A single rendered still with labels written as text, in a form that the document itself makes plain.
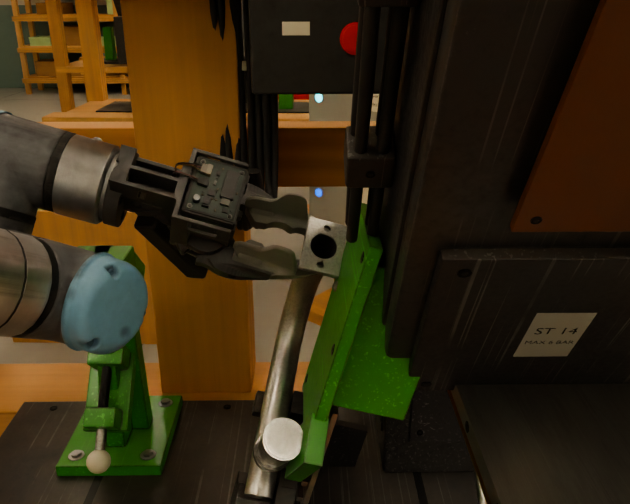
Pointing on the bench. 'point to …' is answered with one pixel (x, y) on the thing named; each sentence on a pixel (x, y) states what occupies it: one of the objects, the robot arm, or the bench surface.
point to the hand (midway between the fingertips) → (314, 252)
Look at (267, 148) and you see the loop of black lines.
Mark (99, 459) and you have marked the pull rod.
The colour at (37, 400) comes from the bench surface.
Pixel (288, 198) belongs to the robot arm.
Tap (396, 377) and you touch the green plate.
